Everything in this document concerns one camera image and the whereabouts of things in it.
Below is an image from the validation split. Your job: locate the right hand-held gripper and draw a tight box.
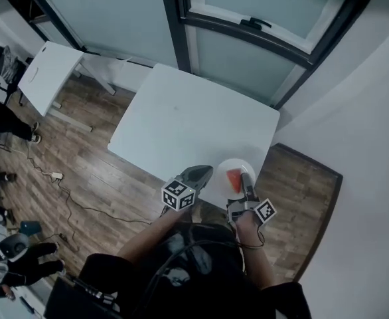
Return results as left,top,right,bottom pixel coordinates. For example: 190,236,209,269
226,172,278,227

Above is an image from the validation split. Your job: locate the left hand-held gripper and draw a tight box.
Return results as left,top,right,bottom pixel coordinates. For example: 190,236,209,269
161,165,214,212

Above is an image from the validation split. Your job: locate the red watermelon slice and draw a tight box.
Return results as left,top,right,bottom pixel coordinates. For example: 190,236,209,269
226,168,244,193

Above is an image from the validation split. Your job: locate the person's right forearm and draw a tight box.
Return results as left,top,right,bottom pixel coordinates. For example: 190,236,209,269
237,241,277,291

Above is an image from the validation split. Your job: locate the person's left forearm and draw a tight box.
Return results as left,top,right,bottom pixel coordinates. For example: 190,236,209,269
116,207,191,265

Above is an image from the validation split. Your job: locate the person's right hand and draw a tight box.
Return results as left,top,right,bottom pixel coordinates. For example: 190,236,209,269
231,211,262,245

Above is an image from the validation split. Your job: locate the white round plate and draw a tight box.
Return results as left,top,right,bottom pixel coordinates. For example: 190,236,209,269
214,158,257,200

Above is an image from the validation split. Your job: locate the white table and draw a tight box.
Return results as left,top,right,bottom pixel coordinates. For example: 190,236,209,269
107,62,281,209

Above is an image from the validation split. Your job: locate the person's black clothing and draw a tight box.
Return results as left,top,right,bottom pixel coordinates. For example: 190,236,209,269
77,220,312,319

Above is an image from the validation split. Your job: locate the blue phone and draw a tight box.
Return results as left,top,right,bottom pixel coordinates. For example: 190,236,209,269
20,220,41,236

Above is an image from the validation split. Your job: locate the black equipment box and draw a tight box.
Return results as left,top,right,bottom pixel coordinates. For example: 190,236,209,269
44,274,124,319

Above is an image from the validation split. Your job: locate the white side desk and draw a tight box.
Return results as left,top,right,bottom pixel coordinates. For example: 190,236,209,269
17,40,117,133

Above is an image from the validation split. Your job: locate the black office chair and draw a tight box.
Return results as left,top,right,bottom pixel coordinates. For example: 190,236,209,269
0,45,28,106

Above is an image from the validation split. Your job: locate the black wrist strap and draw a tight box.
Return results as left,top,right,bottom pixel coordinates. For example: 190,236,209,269
236,223,266,251

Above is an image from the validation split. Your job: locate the black body cable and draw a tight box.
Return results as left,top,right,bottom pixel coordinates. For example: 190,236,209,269
137,239,245,319

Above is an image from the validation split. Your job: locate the black window frame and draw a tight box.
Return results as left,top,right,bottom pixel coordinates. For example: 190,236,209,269
1,0,386,110

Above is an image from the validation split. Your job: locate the black window handle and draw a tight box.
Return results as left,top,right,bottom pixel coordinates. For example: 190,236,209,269
240,17,272,30

